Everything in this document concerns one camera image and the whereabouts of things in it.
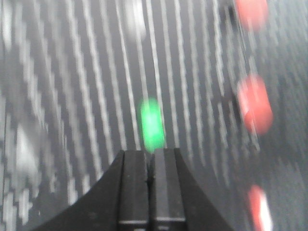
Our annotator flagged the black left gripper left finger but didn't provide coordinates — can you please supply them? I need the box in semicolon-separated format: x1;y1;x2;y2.
34;150;149;231

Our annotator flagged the right white toggle switch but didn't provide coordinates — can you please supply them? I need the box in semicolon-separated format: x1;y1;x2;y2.
248;185;273;231

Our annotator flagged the black perforated pegboard panel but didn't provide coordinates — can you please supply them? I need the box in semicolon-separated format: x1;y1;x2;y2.
0;0;308;231

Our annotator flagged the red push button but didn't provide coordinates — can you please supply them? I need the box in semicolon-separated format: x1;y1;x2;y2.
237;74;273;135
234;0;269;31

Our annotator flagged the upper red push button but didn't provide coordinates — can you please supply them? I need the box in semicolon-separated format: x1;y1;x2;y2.
234;0;269;31

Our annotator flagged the lower red push button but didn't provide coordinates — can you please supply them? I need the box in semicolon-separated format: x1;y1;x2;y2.
237;74;273;135

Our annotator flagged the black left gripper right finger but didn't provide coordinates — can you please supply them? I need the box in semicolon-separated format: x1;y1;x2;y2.
148;148;232;231

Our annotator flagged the green illuminated push button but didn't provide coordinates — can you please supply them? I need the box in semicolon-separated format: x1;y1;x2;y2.
140;98;165;153

